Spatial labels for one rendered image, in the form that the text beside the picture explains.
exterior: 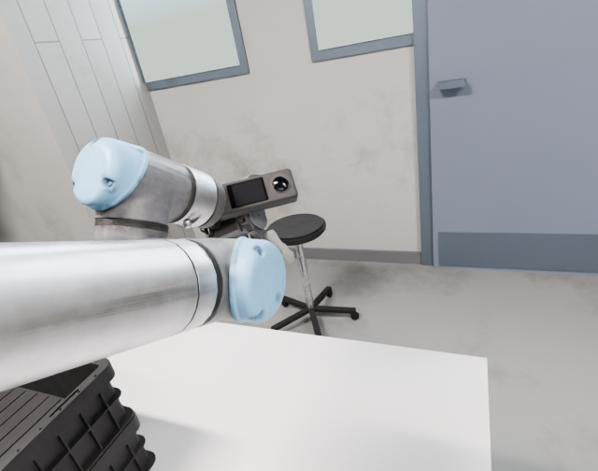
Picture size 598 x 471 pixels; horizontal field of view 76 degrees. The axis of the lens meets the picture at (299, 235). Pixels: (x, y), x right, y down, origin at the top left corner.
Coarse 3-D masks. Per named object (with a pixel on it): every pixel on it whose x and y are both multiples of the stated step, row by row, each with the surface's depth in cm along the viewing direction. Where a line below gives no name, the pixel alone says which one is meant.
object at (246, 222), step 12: (216, 180) 51; (216, 216) 50; (240, 216) 56; (252, 216) 56; (264, 216) 60; (204, 228) 58; (216, 228) 58; (228, 228) 57; (240, 228) 56; (252, 228) 56
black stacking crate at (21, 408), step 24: (24, 384) 69; (48, 384) 66; (72, 384) 63; (0, 408) 67; (24, 408) 66; (48, 408) 64; (96, 408) 56; (120, 408) 60; (0, 432) 62; (24, 432) 61; (72, 432) 52; (96, 432) 56; (120, 432) 58; (0, 456) 57; (48, 456) 49; (72, 456) 52; (96, 456) 55
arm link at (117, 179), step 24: (96, 144) 38; (120, 144) 39; (96, 168) 38; (120, 168) 37; (144, 168) 39; (168, 168) 43; (96, 192) 37; (120, 192) 38; (144, 192) 40; (168, 192) 42; (192, 192) 46; (96, 216) 40; (120, 216) 39; (144, 216) 40; (168, 216) 44
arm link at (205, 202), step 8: (192, 168) 48; (200, 176) 48; (208, 176) 50; (200, 184) 47; (208, 184) 48; (200, 192) 47; (208, 192) 48; (216, 192) 49; (200, 200) 47; (208, 200) 48; (216, 200) 49; (192, 208) 46; (200, 208) 47; (208, 208) 48; (192, 216) 48; (200, 216) 48; (208, 216) 49; (184, 224) 48; (192, 224) 49; (200, 224) 50
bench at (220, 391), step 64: (128, 384) 85; (192, 384) 82; (256, 384) 79; (320, 384) 76; (384, 384) 73; (448, 384) 71; (192, 448) 68; (256, 448) 66; (320, 448) 64; (384, 448) 62; (448, 448) 60
